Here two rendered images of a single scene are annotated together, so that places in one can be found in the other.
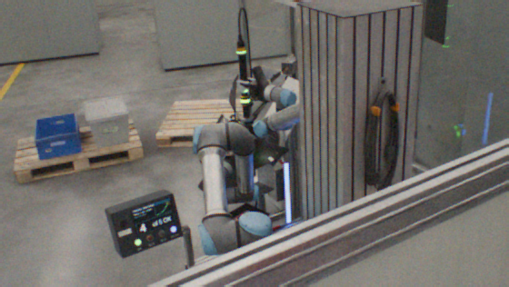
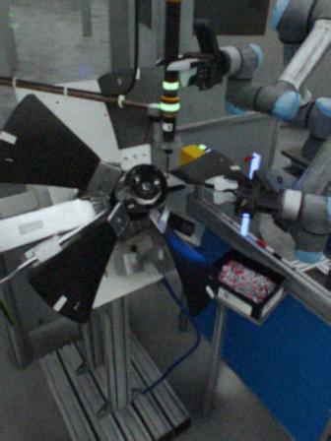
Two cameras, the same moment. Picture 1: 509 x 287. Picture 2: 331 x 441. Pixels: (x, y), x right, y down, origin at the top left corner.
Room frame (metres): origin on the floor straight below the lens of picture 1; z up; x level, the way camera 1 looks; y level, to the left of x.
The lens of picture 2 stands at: (2.55, 0.97, 1.70)
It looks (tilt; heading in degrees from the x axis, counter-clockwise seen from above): 31 degrees down; 263
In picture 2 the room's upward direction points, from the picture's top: 3 degrees clockwise
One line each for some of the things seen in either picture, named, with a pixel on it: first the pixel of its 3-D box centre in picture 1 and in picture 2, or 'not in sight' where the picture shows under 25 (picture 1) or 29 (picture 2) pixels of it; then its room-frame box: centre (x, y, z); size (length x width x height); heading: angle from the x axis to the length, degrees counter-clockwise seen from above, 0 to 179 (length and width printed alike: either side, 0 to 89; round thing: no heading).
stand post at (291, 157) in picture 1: (291, 207); (89, 285); (2.75, -0.18, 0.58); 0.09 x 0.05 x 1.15; 29
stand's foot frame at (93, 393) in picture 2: not in sight; (110, 391); (2.69, -0.06, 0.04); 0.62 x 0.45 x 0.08; 119
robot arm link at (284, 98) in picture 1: (284, 97); (241, 59); (2.26, -0.13, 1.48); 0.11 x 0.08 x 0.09; 39
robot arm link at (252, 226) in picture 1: (254, 232); not in sight; (1.60, 0.03, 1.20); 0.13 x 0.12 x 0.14; 94
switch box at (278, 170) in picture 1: (282, 180); not in sight; (2.83, -0.14, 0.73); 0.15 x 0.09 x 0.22; 119
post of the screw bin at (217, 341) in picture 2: not in sight; (215, 357); (2.26, 0.05, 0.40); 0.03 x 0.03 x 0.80; 44
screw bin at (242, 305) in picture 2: (243, 222); (243, 282); (2.22, 0.10, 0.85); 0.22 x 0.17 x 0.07; 133
